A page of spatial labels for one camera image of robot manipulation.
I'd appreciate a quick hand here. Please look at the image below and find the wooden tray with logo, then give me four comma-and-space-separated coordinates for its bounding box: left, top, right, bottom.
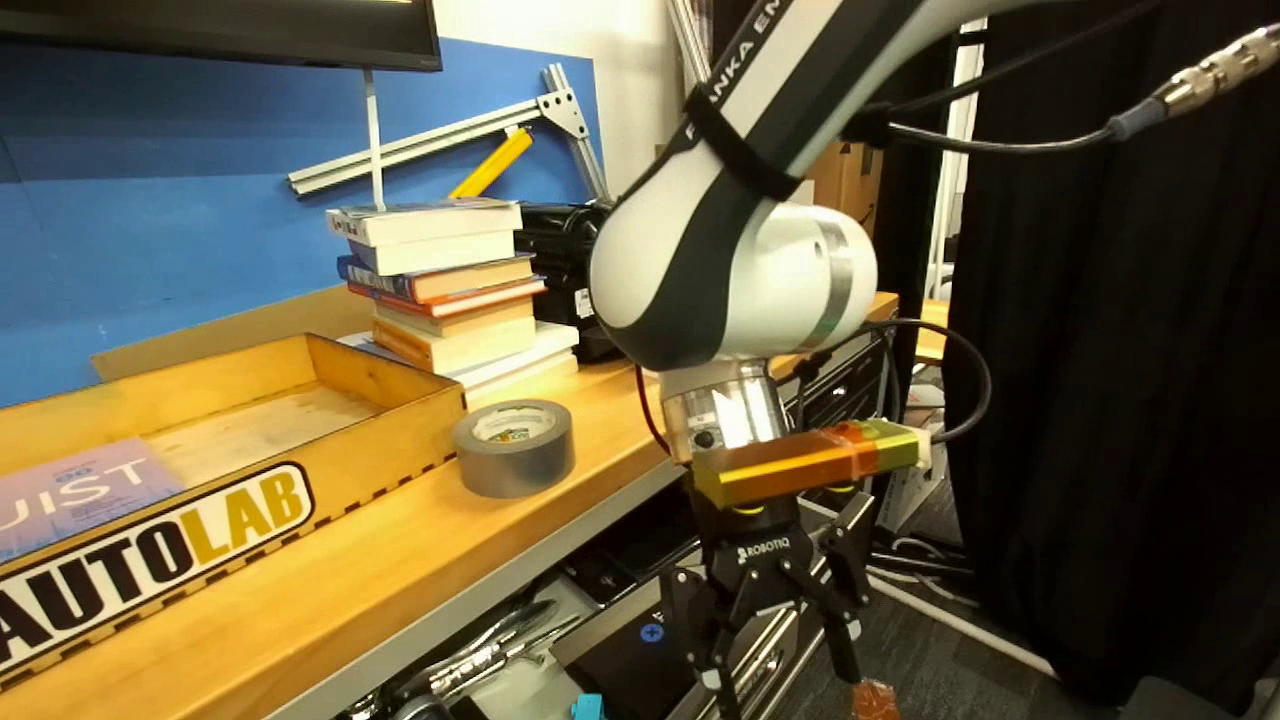
0, 332, 469, 693

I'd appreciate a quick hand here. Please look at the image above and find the blue and orange book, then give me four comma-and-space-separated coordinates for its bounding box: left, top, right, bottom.
336, 253, 537, 304

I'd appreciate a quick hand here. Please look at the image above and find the aluminium frame bar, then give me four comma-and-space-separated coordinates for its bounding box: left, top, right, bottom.
288, 62, 612, 202

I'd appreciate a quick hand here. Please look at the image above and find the stack of white books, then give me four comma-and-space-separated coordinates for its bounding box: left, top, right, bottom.
338, 321, 582, 403

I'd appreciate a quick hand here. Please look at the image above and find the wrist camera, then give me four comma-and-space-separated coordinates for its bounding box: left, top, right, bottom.
692, 419, 934, 510

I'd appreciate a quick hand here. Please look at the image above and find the thick tan book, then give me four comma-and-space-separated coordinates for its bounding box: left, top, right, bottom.
371, 314, 539, 375

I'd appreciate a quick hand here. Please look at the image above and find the yellow bar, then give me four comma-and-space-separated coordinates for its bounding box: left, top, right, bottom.
447, 126, 535, 202

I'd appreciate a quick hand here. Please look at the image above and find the white book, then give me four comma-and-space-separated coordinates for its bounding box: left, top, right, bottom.
325, 197, 524, 248
347, 229, 519, 278

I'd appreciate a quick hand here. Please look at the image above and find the drawer handle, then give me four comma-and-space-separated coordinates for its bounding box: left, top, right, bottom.
700, 603, 803, 720

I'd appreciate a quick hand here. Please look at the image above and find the white cable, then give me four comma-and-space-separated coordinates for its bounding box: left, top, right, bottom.
866, 538, 1057, 677

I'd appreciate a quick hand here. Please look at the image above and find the black device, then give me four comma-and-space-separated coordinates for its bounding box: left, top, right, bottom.
514, 199, 627, 364

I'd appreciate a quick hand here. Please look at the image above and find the black monitor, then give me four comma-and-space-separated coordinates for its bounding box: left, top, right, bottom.
0, 0, 444, 73

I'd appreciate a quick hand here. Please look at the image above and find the blue board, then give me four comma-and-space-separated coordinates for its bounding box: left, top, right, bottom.
0, 38, 607, 409

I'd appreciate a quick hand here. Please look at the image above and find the white box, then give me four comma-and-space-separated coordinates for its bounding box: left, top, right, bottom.
878, 398, 948, 534

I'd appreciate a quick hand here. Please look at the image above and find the red book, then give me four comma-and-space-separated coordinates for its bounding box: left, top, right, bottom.
347, 276, 549, 320

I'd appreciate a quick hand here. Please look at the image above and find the black drawer cabinet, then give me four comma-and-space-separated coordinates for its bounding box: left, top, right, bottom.
778, 325, 902, 473

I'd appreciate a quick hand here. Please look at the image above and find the drawer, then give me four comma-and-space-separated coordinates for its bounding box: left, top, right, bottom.
338, 500, 873, 720

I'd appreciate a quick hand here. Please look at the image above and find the roll of grey duct tape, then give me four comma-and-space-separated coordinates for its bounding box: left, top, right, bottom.
451, 398, 577, 500

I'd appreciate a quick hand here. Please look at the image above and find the black curtain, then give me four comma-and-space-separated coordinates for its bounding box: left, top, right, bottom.
943, 0, 1280, 717

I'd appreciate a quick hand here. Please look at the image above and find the purple booklet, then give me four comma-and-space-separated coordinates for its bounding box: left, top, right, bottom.
0, 435, 187, 567

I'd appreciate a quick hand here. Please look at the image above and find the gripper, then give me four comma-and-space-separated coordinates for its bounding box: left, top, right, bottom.
659, 488, 902, 720

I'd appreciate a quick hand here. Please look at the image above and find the cardboard box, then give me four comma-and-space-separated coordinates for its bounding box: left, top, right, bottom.
804, 139, 887, 238

